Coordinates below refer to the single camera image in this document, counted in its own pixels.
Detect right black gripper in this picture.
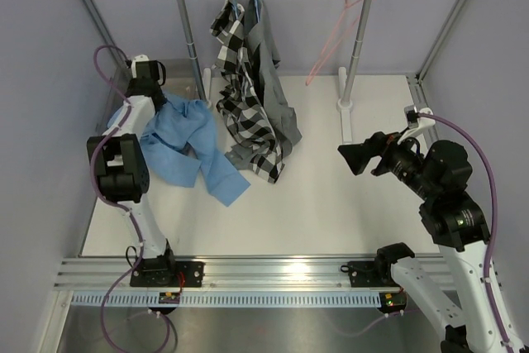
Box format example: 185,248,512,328
338,125,438,201

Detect light blue shirt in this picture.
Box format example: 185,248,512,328
107,92,252,208

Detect grey shirt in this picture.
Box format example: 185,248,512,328
241,0,302,160

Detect pink wire hanger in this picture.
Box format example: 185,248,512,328
305,0,363,86

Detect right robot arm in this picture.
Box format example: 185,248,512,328
338,131,528,352

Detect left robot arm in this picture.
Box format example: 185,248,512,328
87,55,178,287

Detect black white checkered shirt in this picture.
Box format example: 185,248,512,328
210,0,284,184

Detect clear grey plastic bin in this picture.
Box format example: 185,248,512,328
96,58,199,134

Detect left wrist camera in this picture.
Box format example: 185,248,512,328
125,55,150,79

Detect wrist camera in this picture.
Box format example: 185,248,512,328
125,55,150,79
398,105,436,143

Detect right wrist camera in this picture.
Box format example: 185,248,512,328
398,105,436,143

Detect aluminium mounting rail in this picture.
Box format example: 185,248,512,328
53,254,455,291

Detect slotted cable duct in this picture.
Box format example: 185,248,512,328
71,291,382,308

